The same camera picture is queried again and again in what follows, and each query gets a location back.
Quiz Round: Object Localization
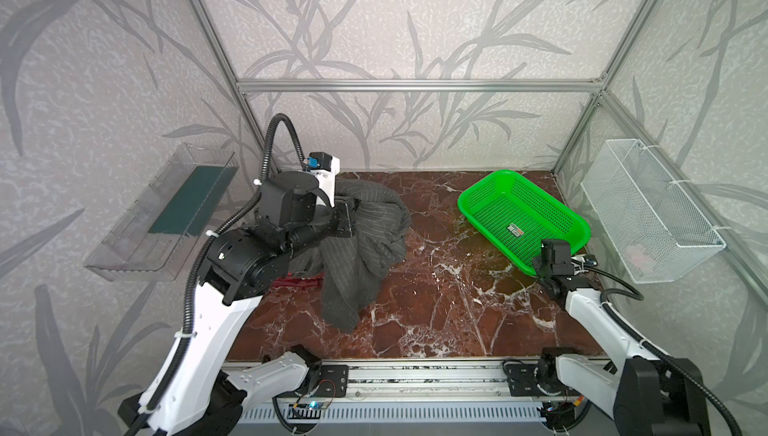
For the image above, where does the grey pinstriped long sleeve shirt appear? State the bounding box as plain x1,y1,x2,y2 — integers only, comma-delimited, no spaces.
289,179,411,333

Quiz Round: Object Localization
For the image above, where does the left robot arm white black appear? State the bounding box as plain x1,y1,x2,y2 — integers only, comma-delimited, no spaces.
119,168,352,435

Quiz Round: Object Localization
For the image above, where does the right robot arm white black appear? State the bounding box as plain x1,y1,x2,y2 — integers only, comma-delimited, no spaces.
533,239,711,435

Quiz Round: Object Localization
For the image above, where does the green plastic basket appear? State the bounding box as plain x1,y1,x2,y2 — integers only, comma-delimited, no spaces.
457,170,591,277

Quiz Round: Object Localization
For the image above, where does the red black plaid folded shirt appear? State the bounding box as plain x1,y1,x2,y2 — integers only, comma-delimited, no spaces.
274,273,324,289

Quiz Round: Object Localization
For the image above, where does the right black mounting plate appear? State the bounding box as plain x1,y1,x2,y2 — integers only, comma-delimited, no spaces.
502,359,542,397

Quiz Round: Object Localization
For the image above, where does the black mounting plate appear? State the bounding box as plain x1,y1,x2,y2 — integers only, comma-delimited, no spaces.
308,363,350,398
502,359,542,397

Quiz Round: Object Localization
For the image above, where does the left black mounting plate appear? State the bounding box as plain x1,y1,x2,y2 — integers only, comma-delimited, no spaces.
308,363,350,398

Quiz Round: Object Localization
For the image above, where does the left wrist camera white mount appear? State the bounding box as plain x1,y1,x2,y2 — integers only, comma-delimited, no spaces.
307,151,341,199

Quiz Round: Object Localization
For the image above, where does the white wire mesh basket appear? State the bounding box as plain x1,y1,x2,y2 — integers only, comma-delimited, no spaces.
581,138,727,284

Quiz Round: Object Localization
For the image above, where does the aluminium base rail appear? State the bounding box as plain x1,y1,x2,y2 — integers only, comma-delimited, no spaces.
221,357,619,404

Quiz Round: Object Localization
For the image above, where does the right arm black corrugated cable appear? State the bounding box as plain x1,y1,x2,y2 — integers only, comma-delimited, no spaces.
575,255,744,436

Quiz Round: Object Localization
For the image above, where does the aluminium horizontal frame bar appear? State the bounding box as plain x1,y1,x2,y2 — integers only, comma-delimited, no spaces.
236,78,602,94

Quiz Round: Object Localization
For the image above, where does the clear plastic wall tray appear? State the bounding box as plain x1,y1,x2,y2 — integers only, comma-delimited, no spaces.
84,143,239,282

